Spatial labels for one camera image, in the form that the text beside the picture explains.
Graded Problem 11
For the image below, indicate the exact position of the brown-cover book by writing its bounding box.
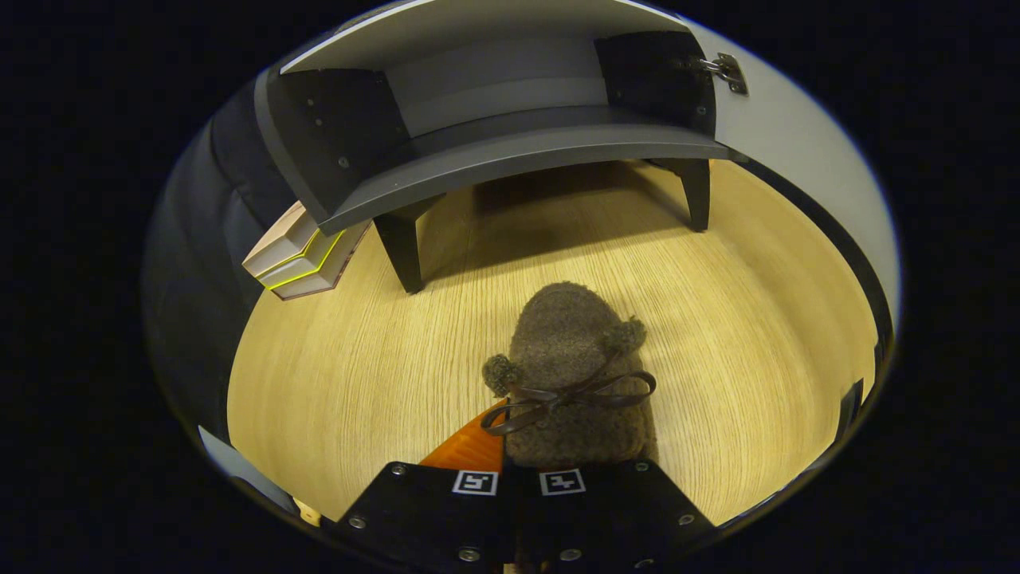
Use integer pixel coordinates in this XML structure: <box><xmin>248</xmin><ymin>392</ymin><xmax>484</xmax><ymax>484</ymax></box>
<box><xmin>273</xmin><ymin>222</ymin><xmax>373</xmax><ymax>301</ymax></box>

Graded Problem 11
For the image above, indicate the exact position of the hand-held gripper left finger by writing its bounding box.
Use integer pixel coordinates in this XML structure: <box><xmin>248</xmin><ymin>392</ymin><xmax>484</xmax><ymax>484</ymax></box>
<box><xmin>323</xmin><ymin>399</ymin><xmax>519</xmax><ymax>574</ymax></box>

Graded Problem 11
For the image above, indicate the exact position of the dark grey shoe cabinet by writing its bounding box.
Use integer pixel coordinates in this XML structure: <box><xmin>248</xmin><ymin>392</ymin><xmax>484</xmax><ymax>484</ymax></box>
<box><xmin>253</xmin><ymin>0</ymin><xmax>750</xmax><ymax>294</ymax></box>

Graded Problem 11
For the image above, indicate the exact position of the pale grey panel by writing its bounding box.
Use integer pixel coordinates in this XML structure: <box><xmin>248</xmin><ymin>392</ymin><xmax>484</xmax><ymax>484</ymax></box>
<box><xmin>198</xmin><ymin>427</ymin><xmax>296</xmax><ymax>515</ymax></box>

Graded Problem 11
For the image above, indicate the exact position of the black metal stand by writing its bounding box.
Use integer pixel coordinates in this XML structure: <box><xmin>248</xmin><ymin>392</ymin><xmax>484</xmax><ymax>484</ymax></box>
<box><xmin>837</xmin><ymin>379</ymin><xmax>865</xmax><ymax>439</ymax></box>

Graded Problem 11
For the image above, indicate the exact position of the brown fluffy shoe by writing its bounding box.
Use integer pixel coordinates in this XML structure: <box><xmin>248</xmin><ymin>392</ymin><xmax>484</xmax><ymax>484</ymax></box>
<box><xmin>481</xmin><ymin>281</ymin><xmax>659</xmax><ymax>471</ymax></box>

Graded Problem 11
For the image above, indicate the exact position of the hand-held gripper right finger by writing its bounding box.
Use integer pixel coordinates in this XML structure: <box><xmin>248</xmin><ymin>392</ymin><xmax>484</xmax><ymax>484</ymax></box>
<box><xmin>518</xmin><ymin>458</ymin><xmax>718</xmax><ymax>574</ymax></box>

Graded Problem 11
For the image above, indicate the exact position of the yellow-edged book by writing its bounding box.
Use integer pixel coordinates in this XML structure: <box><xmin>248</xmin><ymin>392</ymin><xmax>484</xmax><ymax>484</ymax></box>
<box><xmin>257</xmin><ymin>230</ymin><xmax>347</xmax><ymax>290</ymax></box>

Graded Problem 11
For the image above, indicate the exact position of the black backdrop cloth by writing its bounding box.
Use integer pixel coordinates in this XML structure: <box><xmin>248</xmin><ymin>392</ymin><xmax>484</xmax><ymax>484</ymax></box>
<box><xmin>143</xmin><ymin>80</ymin><xmax>296</xmax><ymax>447</ymax></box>

